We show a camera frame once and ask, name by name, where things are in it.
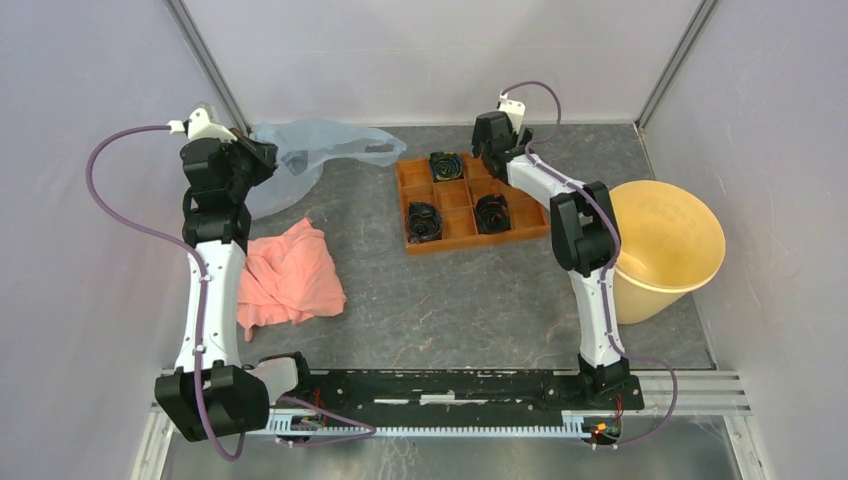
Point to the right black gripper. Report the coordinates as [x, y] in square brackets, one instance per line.
[476, 146]

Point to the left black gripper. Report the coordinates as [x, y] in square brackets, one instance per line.
[263, 154]

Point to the translucent blue plastic trash bag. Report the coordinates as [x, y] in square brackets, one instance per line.
[303, 147]

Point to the orange wooden divided tray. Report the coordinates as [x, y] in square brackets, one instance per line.
[456, 200]

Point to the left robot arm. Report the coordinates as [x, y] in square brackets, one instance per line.
[210, 394]

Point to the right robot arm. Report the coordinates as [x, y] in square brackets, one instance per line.
[584, 237]

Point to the yellow plastic trash bin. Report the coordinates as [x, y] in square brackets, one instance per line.
[671, 245]

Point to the black orange rolled tie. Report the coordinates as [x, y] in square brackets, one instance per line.
[492, 214]

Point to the black rolled tie left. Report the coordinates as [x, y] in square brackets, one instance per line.
[424, 223]

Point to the pink cloth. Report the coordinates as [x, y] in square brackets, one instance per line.
[288, 278]

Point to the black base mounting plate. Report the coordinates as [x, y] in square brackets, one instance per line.
[462, 398]

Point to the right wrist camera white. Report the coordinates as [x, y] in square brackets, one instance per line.
[515, 111]

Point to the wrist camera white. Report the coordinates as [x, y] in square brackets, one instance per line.
[201, 123]
[515, 111]

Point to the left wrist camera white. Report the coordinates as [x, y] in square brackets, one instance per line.
[201, 123]

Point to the white slotted cable duct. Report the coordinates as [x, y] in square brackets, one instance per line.
[299, 425]

